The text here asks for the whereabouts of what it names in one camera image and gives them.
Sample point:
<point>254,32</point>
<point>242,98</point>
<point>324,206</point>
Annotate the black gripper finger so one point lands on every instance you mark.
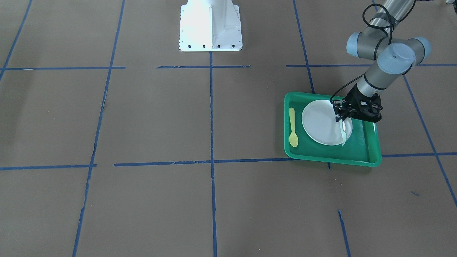
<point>340,113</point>
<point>347,113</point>

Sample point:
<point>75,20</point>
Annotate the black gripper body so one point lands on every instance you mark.
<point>351,99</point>

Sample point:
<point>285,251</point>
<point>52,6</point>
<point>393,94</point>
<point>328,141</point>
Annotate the white plastic fork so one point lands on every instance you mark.
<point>343,131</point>

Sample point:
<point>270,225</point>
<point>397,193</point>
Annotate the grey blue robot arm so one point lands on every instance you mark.
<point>391,58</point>

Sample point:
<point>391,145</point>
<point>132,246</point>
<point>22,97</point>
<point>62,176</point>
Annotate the white round plate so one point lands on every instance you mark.
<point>319,122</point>

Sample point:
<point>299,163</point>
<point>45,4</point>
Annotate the green plastic tray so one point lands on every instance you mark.
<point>361,148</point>

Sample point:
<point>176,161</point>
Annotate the yellow plastic spoon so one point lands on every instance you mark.
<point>293,138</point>

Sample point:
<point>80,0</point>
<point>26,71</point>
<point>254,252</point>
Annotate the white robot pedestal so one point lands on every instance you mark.
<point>210,25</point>

